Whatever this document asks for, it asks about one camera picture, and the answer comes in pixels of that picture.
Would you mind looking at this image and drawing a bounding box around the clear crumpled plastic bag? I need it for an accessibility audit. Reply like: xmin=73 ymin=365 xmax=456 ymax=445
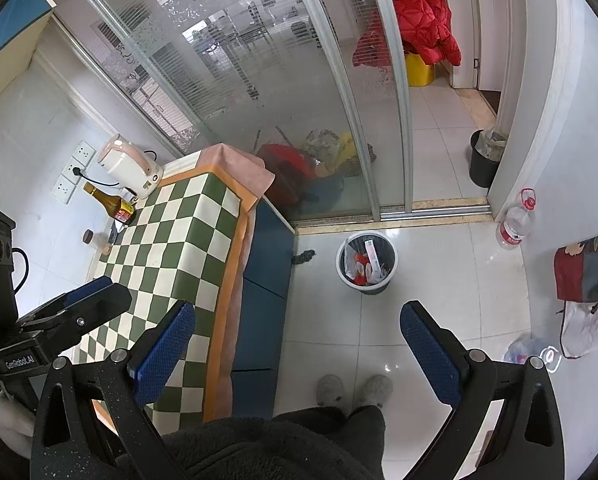
xmin=504 ymin=337 xmax=562 ymax=373

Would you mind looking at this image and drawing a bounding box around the yellow bucket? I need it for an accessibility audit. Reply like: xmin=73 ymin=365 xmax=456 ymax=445
xmin=404 ymin=50 xmax=436 ymax=88

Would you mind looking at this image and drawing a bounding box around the yellow bag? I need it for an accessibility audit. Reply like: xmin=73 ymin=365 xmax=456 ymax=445
xmin=339 ymin=132 xmax=366 ymax=171

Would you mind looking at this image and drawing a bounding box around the brown glass bottle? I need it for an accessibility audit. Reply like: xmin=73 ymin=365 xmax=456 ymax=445
xmin=83 ymin=182 xmax=138 ymax=226

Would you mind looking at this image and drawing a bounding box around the black kettle power cable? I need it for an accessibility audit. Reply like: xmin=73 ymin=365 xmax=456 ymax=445
xmin=74 ymin=150 xmax=160 ymax=191

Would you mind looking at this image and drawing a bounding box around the blue wall cabinet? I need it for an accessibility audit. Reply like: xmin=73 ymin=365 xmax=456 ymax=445
xmin=0 ymin=0 xmax=57 ymax=81

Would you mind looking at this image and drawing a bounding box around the pink cloth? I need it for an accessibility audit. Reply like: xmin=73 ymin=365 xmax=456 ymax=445
xmin=195 ymin=143 xmax=276 ymax=211

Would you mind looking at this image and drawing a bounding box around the grey fluffy slipper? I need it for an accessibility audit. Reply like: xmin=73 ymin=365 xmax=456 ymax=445
xmin=316 ymin=374 xmax=346 ymax=407
xmin=354 ymin=374 xmax=394 ymax=408

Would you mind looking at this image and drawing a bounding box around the white small box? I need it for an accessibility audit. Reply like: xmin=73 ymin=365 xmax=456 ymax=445
xmin=364 ymin=240 xmax=386 ymax=281

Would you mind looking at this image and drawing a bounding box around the floral cloth bag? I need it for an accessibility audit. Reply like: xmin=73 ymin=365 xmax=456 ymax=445
xmin=553 ymin=230 xmax=598 ymax=306

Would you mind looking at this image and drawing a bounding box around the white door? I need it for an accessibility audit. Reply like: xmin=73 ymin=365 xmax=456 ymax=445
xmin=444 ymin=0 xmax=504 ymax=93

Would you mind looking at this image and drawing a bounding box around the person's left forearm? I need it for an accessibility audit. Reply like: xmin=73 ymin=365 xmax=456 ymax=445
xmin=0 ymin=392 xmax=42 ymax=461

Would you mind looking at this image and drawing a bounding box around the black trash bin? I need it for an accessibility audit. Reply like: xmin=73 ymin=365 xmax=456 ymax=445
xmin=469 ymin=129 xmax=508 ymax=189

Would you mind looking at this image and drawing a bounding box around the white pink electric kettle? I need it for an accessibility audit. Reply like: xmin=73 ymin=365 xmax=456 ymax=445
xmin=97 ymin=133 xmax=164 ymax=200

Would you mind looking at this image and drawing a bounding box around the clear water bottle red cap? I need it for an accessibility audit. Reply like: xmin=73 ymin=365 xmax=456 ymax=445
xmin=496 ymin=187 xmax=537 ymax=251

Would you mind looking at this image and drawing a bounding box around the person's dark fleece clothing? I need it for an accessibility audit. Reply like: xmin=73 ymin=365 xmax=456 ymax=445
xmin=161 ymin=405 xmax=387 ymax=480

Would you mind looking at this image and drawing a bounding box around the red down jacket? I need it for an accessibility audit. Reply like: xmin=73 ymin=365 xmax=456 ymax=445
xmin=353 ymin=0 xmax=464 ymax=68

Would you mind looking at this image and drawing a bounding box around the blue plastic item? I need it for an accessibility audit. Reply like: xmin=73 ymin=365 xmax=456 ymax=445
xmin=299 ymin=174 xmax=346 ymax=211

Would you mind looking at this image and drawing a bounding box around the white plastic bag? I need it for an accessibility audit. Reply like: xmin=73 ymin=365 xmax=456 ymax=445
xmin=559 ymin=297 xmax=598 ymax=360

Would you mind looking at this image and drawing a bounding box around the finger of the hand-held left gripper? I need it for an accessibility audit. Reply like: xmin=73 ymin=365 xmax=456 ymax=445
xmin=18 ymin=275 xmax=114 ymax=328
xmin=21 ymin=284 xmax=132 ymax=348

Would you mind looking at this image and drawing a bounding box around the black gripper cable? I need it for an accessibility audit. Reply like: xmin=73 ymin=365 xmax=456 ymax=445
xmin=11 ymin=247 xmax=30 ymax=292

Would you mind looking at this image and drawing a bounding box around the green white checkered tablecloth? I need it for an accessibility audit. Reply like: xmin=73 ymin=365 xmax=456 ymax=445
xmin=71 ymin=160 xmax=260 ymax=433

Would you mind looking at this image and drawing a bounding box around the frosted glass sliding door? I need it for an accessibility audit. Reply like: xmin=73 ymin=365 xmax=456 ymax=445
xmin=56 ymin=0 xmax=414 ymax=222

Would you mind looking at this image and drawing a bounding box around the red plastic bag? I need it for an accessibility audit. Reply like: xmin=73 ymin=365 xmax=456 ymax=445
xmin=256 ymin=143 xmax=320 ymax=206

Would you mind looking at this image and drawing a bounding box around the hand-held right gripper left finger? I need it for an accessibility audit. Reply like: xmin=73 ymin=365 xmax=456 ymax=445
xmin=30 ymin=299 xmax=197 ymax=480

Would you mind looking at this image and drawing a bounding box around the white bin with black liner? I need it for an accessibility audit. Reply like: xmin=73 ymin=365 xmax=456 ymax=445
xmin=336 ymin=231 xmax=398 ymax=295

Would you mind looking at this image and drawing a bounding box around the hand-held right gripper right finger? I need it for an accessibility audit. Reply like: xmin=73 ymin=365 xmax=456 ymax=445
xmin=400 ymin=300 xmax=566 ymax=480

